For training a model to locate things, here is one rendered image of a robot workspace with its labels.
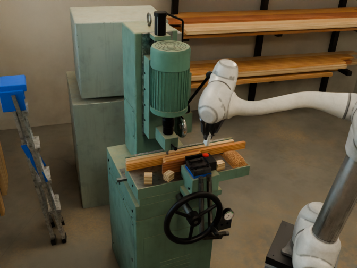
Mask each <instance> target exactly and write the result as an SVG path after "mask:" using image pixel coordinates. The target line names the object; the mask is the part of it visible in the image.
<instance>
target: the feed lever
mask: <svg viewBox="0 0 357 268"><path fill-rule="evenodd" d="M211 74H212V71H208V72H207V73H206V78H205V80H204V81H203V82H202V83H201V85H200V86H199V87H198V89H197V90H196V91H195V92H194V94H193V95H192V96H191V97H190V99H189V100H188V111H187V112H186V114H189V113H190V105H189V103H190V102H191V101H192V100H193V98H194V97H195V96H196V94H197V93H198V92H199V91H200V89H201V88H202V87H203V86H204V84H205V83H206V82H207V81H208V79H210V75H211Z"/></svg>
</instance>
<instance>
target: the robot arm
mask: <svg viewBox="0 0 357 268"><path fill-rule="evenodd" d="M237 78H238V66H237V64H236V63H235V62H234V61H232V60H228V59H222V60H219V61H218V62H217V64H216V65H215V67H214V69H213V71H212V74H211V75H210V79H209V82H208V84H207V87H206V88H205V89H204V91H203V92H202V94H201V96H200V99H199V104H198V114H199V116H200V117H199V119H200V122H201V132H202V134H203V135H204V137H203V138H204V141H203V143H204V144H205V146H206V147H207V146H209V143H210V140H211V139H212V137H213V136H214V133H218V131H219V129H220V128H221V126H222V124H223V122H224V121H225V120H226V119H230V118H231V117H233V116H237V115H240V116H256V115H264V114H270V113H276V112H281V111H287V110H293V109H297V108H314V109H317V110H320V111H323V112H326V113H328V114H331V115H334V116H336V117H338V118H341V119H344V120H348V121H351V122H352V124H351V126H350V130H349V133H348V138H347V141H346V144H345V151H346V156H345V158H344V160H343V163H342V165H341V167H340V169H339V171H338V174H337V176H336V178H335V180H334V182H333V184H332V186H331V189H330V191H329V193H328V195H327V197H326V199H325V202H324V203H321V202H312V203H308V204H306V205H305V206H304V207H303V208H302V209H301V210H300V212H299V214H298V216H297V219H296V223H295V226H294V230H293V235H292V238H291V239H290V241H289V242H288V243H287V245H286V246H285V247H284V248H282V250H281V253H282V254H283V255H286V256H289V257H291V258H292V263H293V268H334V267H335V264H336V261H337V258H338V254H339V252H340V249H341V242H340V239H339V235H340V234H341V232H342V230H343V227H344V225H345V223H346V222H347V220H348V218H349V216H350V214H351V212H352V210H353V208H354V206H355V205H356V203H357V94H355V93H330V92H319V91H304V92H299V93H292V94H288V95H283V96H278V97H273V98H269V99H264V100H258V101H248V100H243V99H240V98H239V97H238V96H237V95H236V93H235V92H234V90H235V86H236V82H237ZM205 122H206V127H205Z"/></svg>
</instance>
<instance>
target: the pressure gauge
mask: <svg viewBox="0 0 357 268"><path fill-rule="evenodd" d="M233 216H234V212H233V211H232V209H231V208H226V209H224V210H223V213H222V217H223V218H224V220H225V221H228V220H230V219H232V218H233Z"/></svg>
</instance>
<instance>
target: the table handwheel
mask: <svg viewBox="0 0 357 268"><path fill-rule="evenodd" d="M197 198H208V199H210V200H212V201H213V202H214V203H215V204H213V205H212V206H210V207H209V208H207V209H206V210H204V211H202V212H200V213H198V212H197V211H193V209H192V208H191V206H190V205H189V203H188V202H189V201H191V200H193V199H197ZM176 199H177V202H176V203H175V204H174V205H173V206H172V207H171V208H170V209H169V211H168V212H167V214H166V216H165V219H164V232H165V235H166V236H167V238H168V239H169V240H170V241H172V242H174V243H176V244H181V245H187V244H192V243H195V242H198V241H200V240H202V239H204V238H205V237H207V236H208V235H209V234H211V233H212V230H211V228H210V227H211V226H212V225H213V226H214V227H215V228H216V227H217V226H218V224H219V222H220V220H221V218H222V213H223V207H222V203H221V201H220V199H219V198H218V197H217V196H216V195H214V194H212V193H210V192H205V191H199V192H194V193H191V194H188V195H186V196H184V197H183V195H182V194H181V193H178V194H177V195H176ZM180 207H182V208H183V210H184V211H185V213H183V212H180V211H178V209H179V208H180ZM214 208H217V212H216V216H215V219H214V220H213V222H212V224H211V225H210V226H209V227H208V228H207V229H206V230H205V231H203V232H202V233H200V234H198V235H196V236H194V237H192V234H193V229H194V227H196V226H198V225H199V224H200V223H201V220H202V219H201V216H203V215H204V214H206V213H208V212H209V211H211V210H213V209H214ZM174 214H178V215H181V216H183V217H185V218H186V220H187V221H188V223H189V225H190V232H189V236H188V238H179V237H176V236H174V235H173V234H172V232H171V230H170V222H171V219H172V217H173V215H174Z"/></svg>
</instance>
